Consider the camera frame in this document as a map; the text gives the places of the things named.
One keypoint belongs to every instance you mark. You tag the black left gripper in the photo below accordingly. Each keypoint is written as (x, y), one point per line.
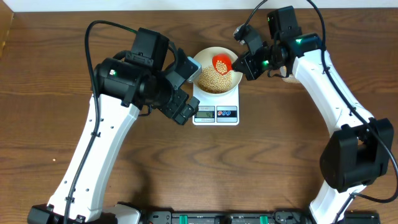
(170, 109)

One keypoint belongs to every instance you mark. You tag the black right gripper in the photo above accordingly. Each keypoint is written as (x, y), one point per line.
(250, 72)

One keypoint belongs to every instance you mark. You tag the red measuring scoop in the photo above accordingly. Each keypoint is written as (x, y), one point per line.
(224, 58)

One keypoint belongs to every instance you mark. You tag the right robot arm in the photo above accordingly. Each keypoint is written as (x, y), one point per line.
(359, 148)

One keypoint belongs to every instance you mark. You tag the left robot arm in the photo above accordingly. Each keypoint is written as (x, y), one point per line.
(150, 74)

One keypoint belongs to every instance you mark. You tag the soybeans in scoop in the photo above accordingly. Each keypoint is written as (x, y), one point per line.
(221, 67)

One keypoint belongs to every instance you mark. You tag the white digital kitchen scale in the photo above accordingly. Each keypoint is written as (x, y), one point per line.
(217, 109)

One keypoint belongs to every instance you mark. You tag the soybeans in bowl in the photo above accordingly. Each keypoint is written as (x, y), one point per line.
(213, 82)

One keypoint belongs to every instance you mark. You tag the cream bowl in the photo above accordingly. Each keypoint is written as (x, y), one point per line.
(205, 56)

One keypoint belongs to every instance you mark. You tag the clear plastic container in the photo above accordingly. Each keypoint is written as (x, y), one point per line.
(288, 78)

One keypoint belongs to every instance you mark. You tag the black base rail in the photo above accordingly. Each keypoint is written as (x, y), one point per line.
(230, 216)

